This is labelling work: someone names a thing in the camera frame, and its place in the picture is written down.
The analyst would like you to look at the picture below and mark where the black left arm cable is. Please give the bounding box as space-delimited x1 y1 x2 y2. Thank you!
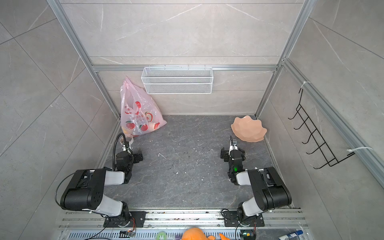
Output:
112 132 130 170

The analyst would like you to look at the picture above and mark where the white wire mesh basket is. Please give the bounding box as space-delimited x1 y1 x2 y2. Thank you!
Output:
141 67 214 95

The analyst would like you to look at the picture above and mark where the blue white tube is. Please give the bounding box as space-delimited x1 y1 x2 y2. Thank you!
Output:
279 230 304 240

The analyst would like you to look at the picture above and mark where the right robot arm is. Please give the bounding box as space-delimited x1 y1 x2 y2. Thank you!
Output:
220 146 292 220

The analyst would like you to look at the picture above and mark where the orange plush toy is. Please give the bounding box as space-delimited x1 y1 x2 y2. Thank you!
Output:
181 228 216 240

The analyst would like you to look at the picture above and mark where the pink scalloped bowl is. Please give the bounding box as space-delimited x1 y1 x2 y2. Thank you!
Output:
231 116 267 143

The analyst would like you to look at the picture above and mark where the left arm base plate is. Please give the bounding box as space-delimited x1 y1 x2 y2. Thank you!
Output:
103 211 147 228

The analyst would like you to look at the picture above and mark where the pink plastic bag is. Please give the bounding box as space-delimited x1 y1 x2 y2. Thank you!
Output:
120 77 167 138

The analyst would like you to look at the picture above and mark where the masking tape roll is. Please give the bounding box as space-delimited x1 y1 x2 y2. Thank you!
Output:
125 135 134 146

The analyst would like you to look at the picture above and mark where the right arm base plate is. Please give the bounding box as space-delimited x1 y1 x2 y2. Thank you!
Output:
221 209 265 227

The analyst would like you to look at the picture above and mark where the black wire hook rack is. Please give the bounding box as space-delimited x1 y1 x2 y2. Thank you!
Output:
288 89 355 170

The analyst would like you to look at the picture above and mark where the green tape roll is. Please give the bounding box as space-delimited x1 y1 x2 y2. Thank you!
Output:
156 231 168 240

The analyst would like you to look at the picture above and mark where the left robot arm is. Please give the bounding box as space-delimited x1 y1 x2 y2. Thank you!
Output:
56 152 143 219

